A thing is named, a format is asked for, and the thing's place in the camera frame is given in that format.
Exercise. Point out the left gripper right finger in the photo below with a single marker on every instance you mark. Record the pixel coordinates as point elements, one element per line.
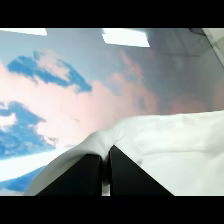
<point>128,178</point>

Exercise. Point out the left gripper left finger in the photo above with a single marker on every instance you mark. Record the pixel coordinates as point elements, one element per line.
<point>83,178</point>

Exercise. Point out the white shirt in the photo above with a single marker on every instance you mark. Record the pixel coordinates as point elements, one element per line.
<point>180,153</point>

